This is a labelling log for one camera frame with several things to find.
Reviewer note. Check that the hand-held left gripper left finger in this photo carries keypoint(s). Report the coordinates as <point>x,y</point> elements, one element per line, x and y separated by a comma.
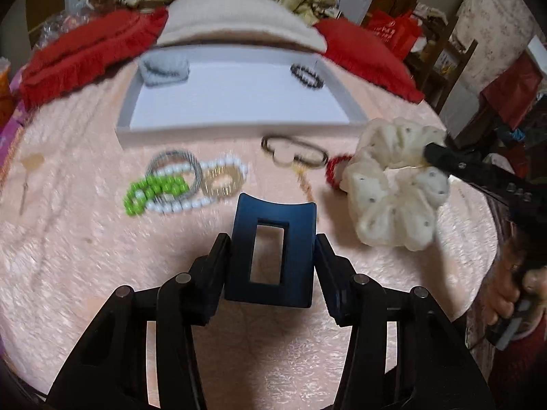
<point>223,267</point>

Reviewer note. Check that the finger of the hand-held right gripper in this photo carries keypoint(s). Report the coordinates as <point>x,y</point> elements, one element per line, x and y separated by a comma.
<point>453,160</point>

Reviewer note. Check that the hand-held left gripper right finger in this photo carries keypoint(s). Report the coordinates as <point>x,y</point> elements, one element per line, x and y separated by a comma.
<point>328,275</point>

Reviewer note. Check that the blue hair claw clip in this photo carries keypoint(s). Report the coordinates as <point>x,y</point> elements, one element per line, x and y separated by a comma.
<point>243,264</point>

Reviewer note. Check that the cream dotted scrunchie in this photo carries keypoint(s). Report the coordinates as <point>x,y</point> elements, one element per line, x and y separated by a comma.
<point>384,218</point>

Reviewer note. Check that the silver bangle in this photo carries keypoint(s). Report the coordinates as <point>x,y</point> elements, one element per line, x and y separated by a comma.
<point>194,164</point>

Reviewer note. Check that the white tray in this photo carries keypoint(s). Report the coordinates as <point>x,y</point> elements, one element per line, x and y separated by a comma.
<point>213,102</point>

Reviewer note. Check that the person's right hand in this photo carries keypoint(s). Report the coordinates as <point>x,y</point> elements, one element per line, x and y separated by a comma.
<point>504,286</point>

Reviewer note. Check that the wooden chair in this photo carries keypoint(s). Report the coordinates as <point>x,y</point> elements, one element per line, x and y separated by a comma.
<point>448,72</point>

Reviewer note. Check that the red ruffled pillow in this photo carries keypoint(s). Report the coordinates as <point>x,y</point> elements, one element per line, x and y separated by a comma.
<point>367,51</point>
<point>77,55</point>

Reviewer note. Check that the pink quilted bedspread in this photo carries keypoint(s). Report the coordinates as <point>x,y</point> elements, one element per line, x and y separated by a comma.
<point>85,243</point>

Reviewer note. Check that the red shopping bag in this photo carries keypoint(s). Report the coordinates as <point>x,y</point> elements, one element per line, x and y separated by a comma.
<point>393,30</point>

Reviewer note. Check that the pale floral cloth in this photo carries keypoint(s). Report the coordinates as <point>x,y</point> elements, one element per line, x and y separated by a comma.
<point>495,17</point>

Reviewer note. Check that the light blue fluffy scrunchie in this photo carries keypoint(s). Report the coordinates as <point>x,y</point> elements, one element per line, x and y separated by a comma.
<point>164,70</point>

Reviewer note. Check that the purple floral sheet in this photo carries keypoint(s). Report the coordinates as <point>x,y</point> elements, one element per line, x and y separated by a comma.
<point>10,136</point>

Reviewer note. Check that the white pillow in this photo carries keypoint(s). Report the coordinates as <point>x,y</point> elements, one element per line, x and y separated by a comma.
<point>235,17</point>

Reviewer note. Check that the orange plastic basket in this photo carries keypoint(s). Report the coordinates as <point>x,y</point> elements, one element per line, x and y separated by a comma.
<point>5,94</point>

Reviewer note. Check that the clear plastic bag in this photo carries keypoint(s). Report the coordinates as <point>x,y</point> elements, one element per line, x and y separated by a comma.
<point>55,30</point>

